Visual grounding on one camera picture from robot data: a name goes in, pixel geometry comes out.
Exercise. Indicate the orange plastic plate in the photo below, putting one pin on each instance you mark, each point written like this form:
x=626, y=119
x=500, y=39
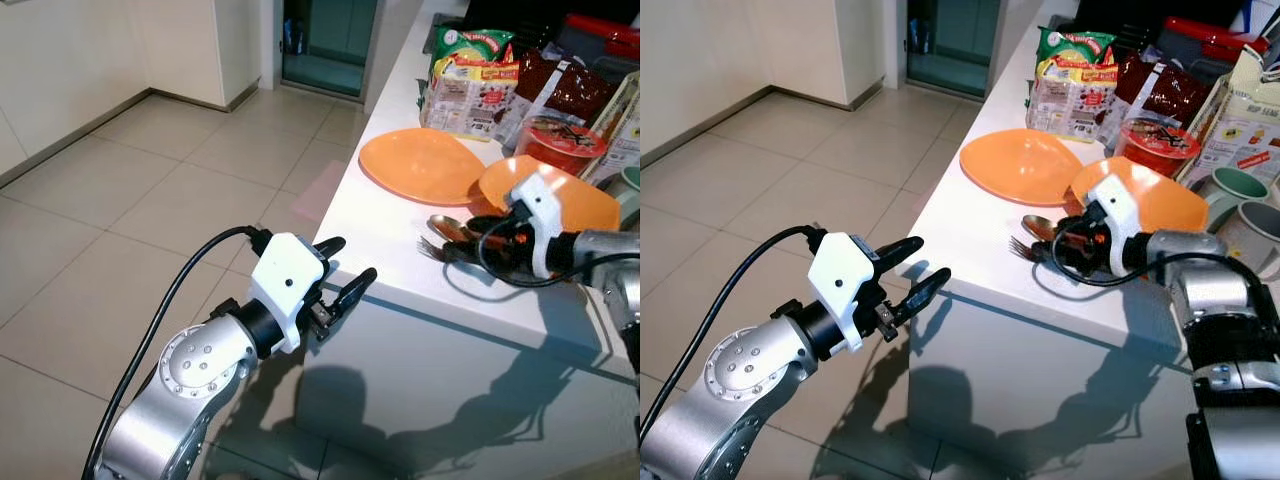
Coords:
x=420, y=165
x=1020, y=165

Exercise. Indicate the green ceramic mug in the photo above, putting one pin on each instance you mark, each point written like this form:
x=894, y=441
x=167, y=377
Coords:
x=1230, y=192
x=628, y=195

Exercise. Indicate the copper metal fork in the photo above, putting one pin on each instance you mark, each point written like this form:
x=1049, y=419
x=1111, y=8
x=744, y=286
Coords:
x=432, y=250
x=1022, y=250

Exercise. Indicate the copper metal spoon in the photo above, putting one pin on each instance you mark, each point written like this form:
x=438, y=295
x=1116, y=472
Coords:
x=448, y=226
x=1040, y=226

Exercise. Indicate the white kitchen counter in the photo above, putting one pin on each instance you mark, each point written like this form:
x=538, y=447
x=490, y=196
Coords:
x=440, y=390
x=1050, y=390

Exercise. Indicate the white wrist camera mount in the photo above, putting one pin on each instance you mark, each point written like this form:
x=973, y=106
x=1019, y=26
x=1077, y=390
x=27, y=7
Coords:
x=535, y=200
x=285, y=280
x=1115, y=205
x=845, y=275

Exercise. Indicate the orange plastic bowl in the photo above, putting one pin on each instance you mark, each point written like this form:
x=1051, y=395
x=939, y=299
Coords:
x=1165, y=205
x=585, y=205

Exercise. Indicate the red lidded container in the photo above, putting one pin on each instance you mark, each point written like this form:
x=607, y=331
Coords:
x=605, y=35
x=1215, y=38

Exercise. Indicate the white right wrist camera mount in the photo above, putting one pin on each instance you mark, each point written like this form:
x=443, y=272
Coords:
x=1115, y=205
x=535, y=200

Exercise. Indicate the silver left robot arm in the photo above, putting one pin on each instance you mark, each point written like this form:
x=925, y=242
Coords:
x=190, y=375
x=745, y=372

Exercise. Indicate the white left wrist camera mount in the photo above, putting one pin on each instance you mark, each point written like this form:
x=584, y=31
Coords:
x=845, y=275
x=285, y=280

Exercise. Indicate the green yellow noodle multipack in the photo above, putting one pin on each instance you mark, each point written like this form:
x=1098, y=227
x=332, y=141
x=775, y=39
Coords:
x=1070, y=85
x=470, y=85

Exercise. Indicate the dark red snack packet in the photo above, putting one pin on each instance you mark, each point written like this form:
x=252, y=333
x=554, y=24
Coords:
x=1160, y=90
x=560, y=88

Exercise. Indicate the cream printed drink carton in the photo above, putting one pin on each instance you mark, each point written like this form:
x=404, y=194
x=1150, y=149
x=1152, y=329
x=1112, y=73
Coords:
x=1245, y=110
x=625, y=130

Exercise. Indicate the dark glass door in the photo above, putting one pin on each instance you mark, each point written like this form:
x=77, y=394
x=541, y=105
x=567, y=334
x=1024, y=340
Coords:
x=955, y=45
x=335, y=45

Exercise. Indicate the black appliance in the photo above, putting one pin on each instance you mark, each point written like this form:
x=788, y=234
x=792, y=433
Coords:
x=515, y=20
x=1115, y=20

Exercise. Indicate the grey ceramic mug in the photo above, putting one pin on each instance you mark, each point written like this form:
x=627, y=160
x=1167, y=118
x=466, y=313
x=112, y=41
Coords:
x=1255, y=240

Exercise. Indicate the red cup noodle tub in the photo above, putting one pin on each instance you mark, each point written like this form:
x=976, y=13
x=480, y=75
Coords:
x=560, y=148
x=1158, y=148

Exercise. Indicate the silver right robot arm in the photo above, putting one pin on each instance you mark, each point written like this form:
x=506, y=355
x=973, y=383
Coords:
x=610, y=252
x=1200, y=290

